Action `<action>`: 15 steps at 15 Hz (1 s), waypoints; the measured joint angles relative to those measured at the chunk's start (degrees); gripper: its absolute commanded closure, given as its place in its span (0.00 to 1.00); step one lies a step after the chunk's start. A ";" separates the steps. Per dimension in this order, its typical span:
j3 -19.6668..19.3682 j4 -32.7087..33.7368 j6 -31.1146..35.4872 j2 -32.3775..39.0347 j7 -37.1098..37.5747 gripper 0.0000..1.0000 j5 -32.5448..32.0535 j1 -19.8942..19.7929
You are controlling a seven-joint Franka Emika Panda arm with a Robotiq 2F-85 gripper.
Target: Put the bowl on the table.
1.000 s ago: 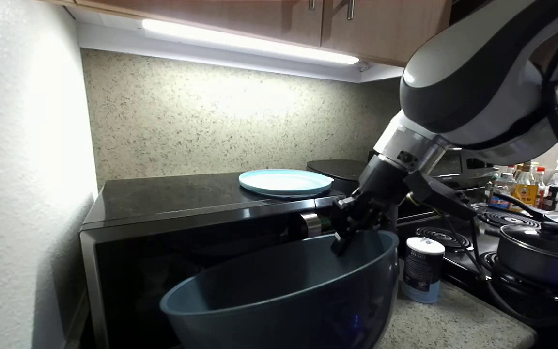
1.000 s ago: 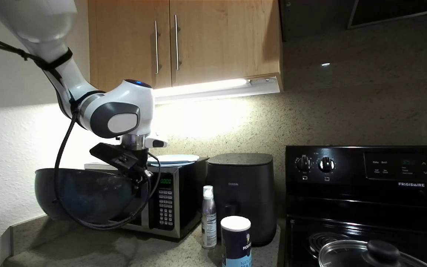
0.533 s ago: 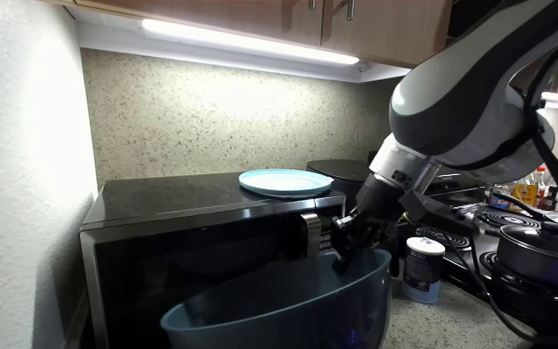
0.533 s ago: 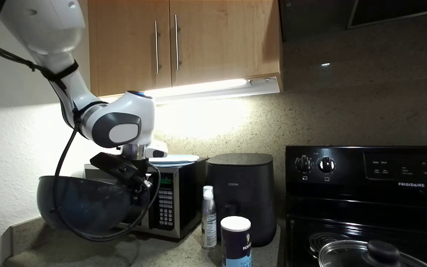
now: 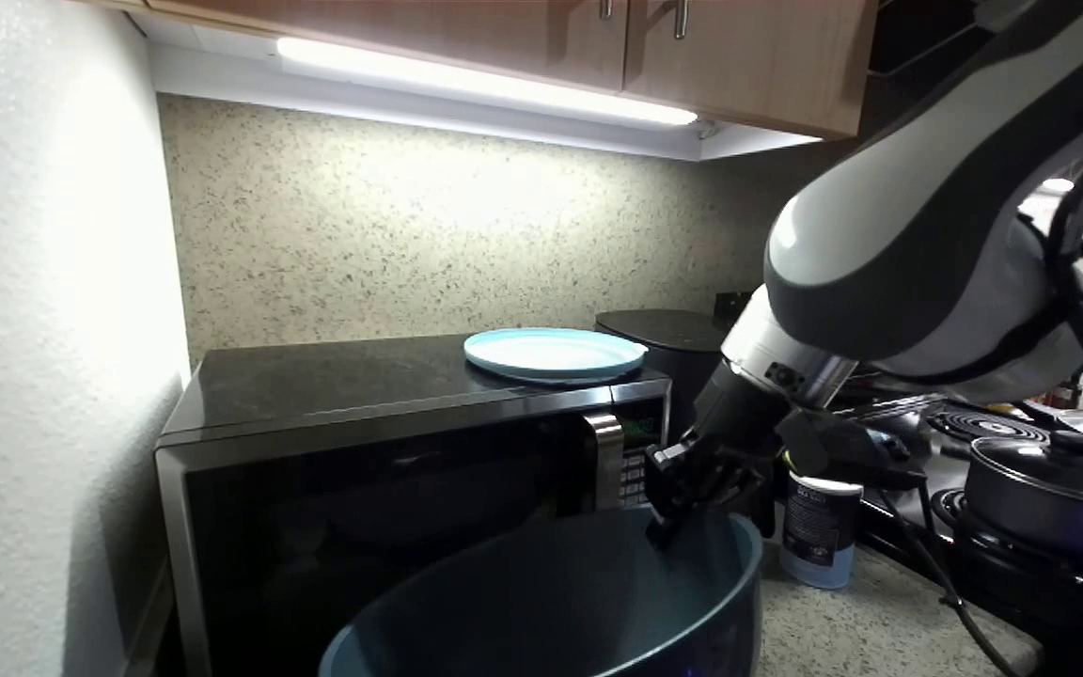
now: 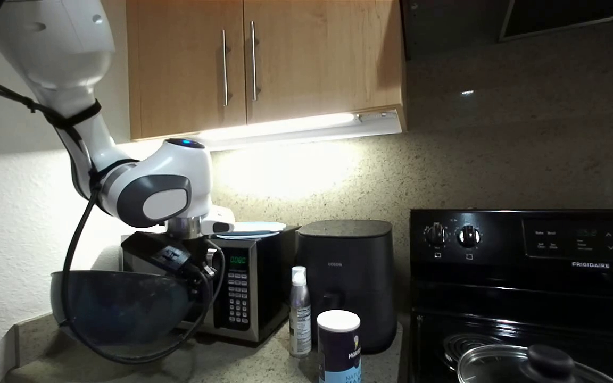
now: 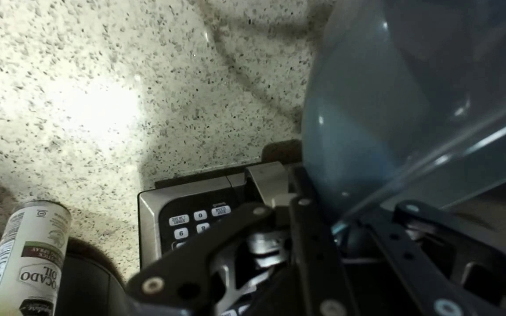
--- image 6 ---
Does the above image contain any dark blue bowl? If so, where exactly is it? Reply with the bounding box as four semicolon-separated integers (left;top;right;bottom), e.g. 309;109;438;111
49;270;194;347

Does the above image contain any microwave door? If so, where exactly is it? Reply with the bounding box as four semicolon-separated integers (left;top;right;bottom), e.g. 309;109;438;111
121;240;229;335

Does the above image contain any silver black microwave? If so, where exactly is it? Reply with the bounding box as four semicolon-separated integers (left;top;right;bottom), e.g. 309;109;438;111
120;225;300;345

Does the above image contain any white plate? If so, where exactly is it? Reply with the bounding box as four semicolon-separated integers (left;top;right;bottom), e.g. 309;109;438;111
215;221;287;239

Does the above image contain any grey spray bottle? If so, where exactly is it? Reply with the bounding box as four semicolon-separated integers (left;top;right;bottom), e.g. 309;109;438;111
288;265;313;359

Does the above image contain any black air fryer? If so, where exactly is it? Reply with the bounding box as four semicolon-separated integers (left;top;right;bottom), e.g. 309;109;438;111
295;219;398;355

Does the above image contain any blue canister with white lid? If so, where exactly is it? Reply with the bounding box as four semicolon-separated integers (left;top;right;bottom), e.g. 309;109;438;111
316;309;362;383

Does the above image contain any under-cabinet light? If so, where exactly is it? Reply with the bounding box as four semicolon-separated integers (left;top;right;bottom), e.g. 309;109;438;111
199;110;403;151

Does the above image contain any cabinet door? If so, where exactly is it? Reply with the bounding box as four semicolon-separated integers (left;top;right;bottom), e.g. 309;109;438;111
126;0;247;140
243;0;406;125

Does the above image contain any stove knob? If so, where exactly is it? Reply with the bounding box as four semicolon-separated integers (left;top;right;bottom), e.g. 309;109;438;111
424;223;449;247
456;224;482;248

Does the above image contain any coil burner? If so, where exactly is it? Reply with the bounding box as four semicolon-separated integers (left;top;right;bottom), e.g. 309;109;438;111
443;332;505;369

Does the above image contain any glass pot lid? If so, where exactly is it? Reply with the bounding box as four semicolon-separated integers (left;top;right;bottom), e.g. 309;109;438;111
456;344;613;383

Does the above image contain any black stove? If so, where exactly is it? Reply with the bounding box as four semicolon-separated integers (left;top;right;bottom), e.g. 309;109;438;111
408;208;613;383

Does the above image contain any range hood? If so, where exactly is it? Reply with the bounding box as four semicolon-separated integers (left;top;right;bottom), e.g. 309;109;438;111
399;0;613;60

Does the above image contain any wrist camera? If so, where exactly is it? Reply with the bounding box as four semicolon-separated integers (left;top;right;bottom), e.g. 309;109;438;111
121;231;194;273

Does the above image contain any silver door handle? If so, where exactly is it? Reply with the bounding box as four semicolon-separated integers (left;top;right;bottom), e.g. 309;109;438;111
221;29;230;107
249;21;260;102

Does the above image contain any wooden wall cabinet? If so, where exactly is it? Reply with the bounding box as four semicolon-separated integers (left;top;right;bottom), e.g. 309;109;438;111
125;0;408;142

